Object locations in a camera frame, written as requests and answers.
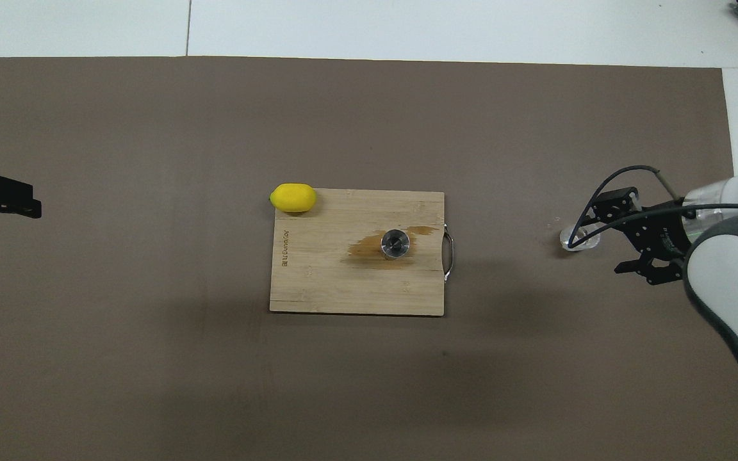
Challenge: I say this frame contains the brown table mat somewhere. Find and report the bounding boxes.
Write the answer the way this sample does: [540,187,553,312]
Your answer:
[0,56,738,461]

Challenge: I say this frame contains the yellow lemon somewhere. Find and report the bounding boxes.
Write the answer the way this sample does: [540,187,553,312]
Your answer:
[270,183,317,213]

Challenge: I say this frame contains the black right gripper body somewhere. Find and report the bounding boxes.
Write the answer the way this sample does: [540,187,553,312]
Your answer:
[635,202,696,261]

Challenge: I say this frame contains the metal double jigger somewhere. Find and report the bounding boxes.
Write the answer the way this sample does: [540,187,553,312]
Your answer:
[380,229,411,260]

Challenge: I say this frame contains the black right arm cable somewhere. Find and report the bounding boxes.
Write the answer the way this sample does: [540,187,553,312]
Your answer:
[568,165,738,249]

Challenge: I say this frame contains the wooden cutting board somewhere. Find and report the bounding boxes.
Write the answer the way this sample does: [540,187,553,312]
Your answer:
[269,190,456,317]

